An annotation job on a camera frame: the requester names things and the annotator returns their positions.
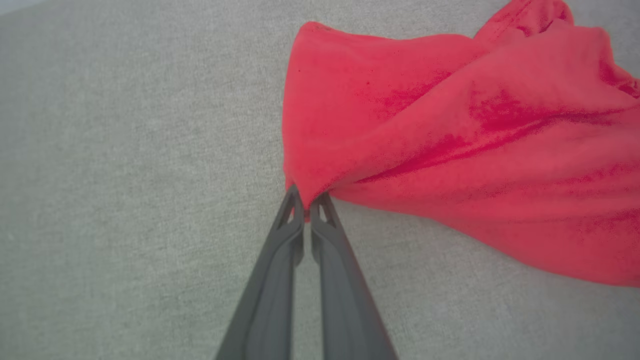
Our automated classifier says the grey fabric sofa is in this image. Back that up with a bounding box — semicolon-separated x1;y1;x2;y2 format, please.
0;0;640;360

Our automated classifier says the red white basketball jersey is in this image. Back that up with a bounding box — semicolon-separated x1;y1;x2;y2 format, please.
281;0;640;289

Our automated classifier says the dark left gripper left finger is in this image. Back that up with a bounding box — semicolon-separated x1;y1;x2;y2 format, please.
215;184;305;360

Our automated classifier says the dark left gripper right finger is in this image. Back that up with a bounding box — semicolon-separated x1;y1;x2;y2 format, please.
309;192;399;360

